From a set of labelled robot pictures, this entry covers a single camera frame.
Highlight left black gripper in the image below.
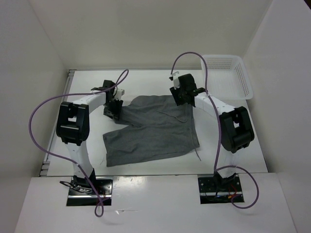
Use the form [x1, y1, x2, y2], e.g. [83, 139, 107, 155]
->
[103, 97, 123, 120]

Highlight grey shorts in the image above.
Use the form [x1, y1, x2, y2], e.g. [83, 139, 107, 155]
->
[103, 95, 200, 167]

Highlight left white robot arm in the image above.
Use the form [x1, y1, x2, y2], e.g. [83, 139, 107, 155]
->
[56, 80, 124, 194]

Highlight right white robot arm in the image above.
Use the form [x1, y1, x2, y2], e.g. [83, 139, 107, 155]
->
[169, 72, 255, 191]

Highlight white plastic basket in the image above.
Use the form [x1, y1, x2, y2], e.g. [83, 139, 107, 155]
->
[201, 54, 253, 100]

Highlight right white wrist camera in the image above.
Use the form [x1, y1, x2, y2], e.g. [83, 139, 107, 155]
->
[169, 71, 180, 89]

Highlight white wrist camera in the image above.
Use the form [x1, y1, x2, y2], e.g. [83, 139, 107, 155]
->
[113, 88, 125, 100]
[169, 71, 180, 89]

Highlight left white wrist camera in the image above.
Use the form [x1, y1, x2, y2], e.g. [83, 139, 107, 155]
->
[113, 88, 125, 100]

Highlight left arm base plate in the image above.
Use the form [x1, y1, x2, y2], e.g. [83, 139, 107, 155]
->
[62, 177, 113, 207]

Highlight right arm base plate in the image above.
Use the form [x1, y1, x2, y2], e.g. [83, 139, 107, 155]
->
[197, 175, 244, 204]

